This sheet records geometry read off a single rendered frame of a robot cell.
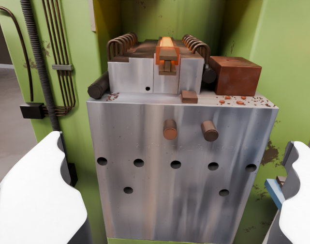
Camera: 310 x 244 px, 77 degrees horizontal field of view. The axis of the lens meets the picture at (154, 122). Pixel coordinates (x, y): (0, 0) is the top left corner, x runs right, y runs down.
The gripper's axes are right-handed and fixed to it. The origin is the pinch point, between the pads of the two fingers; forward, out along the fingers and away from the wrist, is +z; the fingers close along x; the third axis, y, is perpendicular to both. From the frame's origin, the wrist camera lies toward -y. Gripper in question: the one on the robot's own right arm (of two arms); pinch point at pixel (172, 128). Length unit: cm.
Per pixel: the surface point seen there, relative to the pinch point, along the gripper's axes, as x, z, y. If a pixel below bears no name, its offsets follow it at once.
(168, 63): 0.0, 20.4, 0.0
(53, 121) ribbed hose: -35, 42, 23
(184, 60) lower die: 3.5, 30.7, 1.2
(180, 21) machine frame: 6, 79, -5
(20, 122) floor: -158, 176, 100
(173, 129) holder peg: 1.7, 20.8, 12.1
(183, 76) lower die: 3.6, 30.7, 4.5
